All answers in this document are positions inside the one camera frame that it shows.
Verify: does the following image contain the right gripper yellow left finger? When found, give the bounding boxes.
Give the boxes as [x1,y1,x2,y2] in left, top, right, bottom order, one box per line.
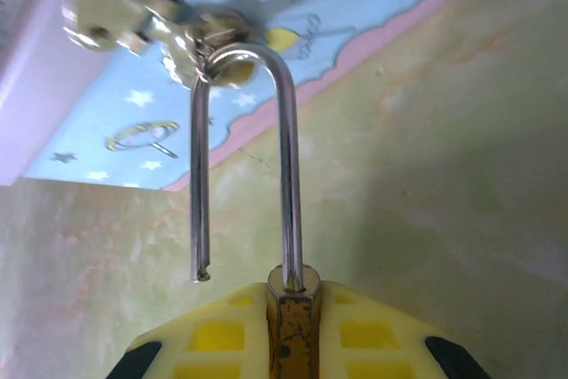
[106,283,270,379]

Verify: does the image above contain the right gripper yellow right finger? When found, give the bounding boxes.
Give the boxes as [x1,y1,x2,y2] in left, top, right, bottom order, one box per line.
[319,283,489,379]

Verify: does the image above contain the light blue zipper pouch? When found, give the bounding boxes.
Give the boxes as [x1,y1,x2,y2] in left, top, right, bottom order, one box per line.
[21,0,523,193]

